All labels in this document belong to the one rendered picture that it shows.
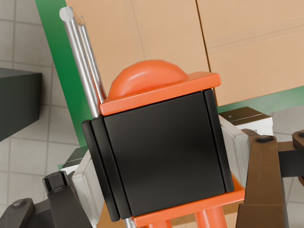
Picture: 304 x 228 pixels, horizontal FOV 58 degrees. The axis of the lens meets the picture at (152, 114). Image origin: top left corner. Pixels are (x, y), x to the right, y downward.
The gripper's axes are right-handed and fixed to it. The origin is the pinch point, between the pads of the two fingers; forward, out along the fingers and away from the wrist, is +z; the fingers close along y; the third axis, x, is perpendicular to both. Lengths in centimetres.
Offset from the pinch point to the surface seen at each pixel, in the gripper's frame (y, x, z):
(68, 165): -31, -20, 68
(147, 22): 5, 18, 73
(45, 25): -42, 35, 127
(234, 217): 11.1, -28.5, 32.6
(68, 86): -40, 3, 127
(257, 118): 32, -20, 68
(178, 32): 14, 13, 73
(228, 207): 10.7, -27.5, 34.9
